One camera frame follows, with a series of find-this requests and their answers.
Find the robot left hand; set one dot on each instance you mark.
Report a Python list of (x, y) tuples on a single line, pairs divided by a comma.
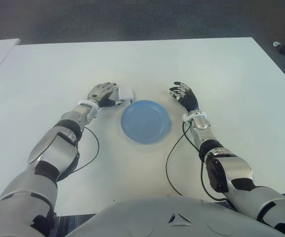
[(101, 92)]

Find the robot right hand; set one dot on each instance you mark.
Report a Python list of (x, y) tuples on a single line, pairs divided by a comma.
[(189, 101)]

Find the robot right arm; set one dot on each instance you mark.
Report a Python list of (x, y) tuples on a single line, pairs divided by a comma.
[(218, 168)]

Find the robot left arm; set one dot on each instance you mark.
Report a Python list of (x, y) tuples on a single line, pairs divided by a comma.
[(55, 148)]

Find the blue plastic plate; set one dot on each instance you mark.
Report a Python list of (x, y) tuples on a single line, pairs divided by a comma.
[(144, 122)]

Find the small white floor object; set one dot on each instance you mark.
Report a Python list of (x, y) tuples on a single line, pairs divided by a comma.
[(276, 44)]

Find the grey robot torso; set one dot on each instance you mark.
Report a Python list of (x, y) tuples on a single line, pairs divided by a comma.
[(176, 217)]

